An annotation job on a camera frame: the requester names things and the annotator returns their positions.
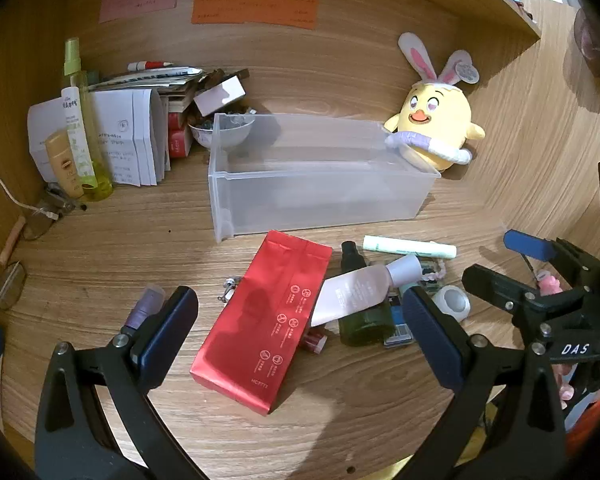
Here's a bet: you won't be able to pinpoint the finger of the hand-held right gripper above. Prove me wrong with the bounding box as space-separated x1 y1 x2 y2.
504 229 600 289
461 264 546 330

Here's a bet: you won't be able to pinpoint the small purple bottle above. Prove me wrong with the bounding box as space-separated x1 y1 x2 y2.
122 284 167 336

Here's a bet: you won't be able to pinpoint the white cardboard box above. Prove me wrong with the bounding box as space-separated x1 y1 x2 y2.
27 97 71 183

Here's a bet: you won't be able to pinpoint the pale green tube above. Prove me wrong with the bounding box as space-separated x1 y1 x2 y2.
363 235 457 260

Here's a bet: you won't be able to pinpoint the white cable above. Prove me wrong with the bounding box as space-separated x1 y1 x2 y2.
0 157 61 221

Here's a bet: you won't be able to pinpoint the small red item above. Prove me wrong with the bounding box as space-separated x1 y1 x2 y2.
302 327 328 353

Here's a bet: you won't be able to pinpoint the orange paper note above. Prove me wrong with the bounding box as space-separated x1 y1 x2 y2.
191 0 320 28

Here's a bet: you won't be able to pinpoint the folded white papers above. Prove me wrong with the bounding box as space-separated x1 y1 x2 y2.
87 87 172 188

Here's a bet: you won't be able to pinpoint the white ceramic bowl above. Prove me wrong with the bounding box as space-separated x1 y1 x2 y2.
187 110 256 151

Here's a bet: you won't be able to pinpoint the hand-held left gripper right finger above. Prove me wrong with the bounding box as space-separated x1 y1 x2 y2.
402 285 567 480

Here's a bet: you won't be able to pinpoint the yellow cloth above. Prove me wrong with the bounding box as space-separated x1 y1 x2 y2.
460 400 501 466

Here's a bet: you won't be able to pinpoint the beaded hair tie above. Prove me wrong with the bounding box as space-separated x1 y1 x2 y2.
419 259 451 281

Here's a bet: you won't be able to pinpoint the metal keyring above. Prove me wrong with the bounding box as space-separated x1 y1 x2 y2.
219 276 243 303

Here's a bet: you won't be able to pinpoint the stack of booklets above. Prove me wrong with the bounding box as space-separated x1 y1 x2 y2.
87 65 208 95

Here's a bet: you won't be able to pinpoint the small pink white box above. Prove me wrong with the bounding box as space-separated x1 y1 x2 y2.
192 75 247 117

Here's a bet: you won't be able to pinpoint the red cloth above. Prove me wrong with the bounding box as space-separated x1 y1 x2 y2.
565 390 600 461

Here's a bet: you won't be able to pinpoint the beige sunscreen bottle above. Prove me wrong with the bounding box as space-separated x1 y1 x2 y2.
44 129 86 200

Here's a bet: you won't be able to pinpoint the pink plastic trinket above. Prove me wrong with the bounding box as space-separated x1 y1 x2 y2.
536 270 561 296

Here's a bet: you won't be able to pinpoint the yellow-green spray bottle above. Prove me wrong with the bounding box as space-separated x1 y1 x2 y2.
62 37 114 202

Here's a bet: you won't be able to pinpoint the white round container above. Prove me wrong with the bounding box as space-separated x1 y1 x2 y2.
431 285 472 323

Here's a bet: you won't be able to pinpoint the thin frame eyeglasses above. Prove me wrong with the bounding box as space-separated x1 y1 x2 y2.
0 260 28 313
22 185 88 241

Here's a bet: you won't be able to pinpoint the dark green bottle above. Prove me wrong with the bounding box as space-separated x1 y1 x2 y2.
339 241 396 347

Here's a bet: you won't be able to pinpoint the yellow chick plush toy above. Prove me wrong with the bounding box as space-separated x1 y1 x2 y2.
382 32 487 173

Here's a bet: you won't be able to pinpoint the wooden shelf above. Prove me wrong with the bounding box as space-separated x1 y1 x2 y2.
330 0 543 41

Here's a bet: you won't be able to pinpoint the pink tube with white cap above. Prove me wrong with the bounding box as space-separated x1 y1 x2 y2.
310 253 422 327

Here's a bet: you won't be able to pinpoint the red and white marker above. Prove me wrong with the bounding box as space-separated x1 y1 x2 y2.
127 59 173 72

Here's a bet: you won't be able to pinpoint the red foil packet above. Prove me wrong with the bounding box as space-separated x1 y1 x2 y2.
189 230 332 417

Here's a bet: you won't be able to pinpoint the clear plastic storage box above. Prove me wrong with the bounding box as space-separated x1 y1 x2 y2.
207 112 442 243

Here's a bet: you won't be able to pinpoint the teal packet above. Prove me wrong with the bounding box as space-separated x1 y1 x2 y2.
384 280 443 348

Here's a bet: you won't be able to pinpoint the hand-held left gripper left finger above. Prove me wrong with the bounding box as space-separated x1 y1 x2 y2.
34 286 199 480

